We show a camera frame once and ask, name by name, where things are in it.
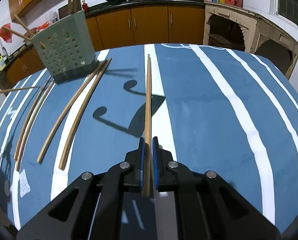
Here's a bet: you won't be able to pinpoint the white worn side table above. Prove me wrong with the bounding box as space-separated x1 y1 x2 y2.
203 2 298 79

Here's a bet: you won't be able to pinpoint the green perforated utensil basket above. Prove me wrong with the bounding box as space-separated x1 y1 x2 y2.
31 10 98 83

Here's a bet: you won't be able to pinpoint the dark cutting board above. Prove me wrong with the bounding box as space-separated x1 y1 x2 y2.
58 4 69 20

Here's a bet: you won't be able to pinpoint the wooden chopstick on table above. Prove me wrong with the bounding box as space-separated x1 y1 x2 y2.
37 58 112 164
13 76 52 161
14 80 55 171
58 58 112 170

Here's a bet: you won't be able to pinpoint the orange lower kitchen cabinets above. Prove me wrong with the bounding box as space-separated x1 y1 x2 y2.
4 5 205 85

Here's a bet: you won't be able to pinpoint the red small bottle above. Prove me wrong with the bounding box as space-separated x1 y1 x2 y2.
82 0 89 13

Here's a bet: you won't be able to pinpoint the red plastic bag on wall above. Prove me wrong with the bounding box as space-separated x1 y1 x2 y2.
0 23 12 43

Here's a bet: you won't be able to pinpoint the blue white striped tablecloth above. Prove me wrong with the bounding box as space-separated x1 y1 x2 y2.
0 44 298 232

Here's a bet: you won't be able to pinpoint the yellow detergent bottle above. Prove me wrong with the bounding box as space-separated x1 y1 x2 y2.
0 56 6 71

